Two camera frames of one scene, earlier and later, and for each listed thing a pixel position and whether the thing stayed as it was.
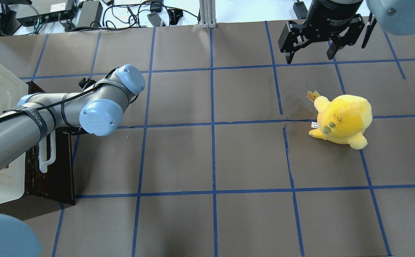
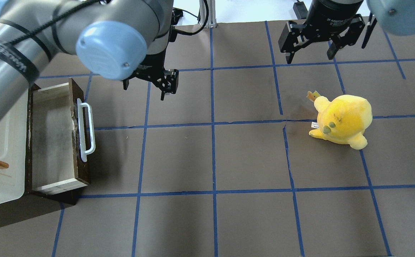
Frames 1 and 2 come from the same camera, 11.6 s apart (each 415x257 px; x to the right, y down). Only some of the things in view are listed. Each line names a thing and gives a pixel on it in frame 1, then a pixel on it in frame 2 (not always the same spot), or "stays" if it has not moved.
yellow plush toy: x=343 y=120 stays
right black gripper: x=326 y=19 stays
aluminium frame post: x=208 y=16 stays
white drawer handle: x=43 y=163 to x=80 y=105
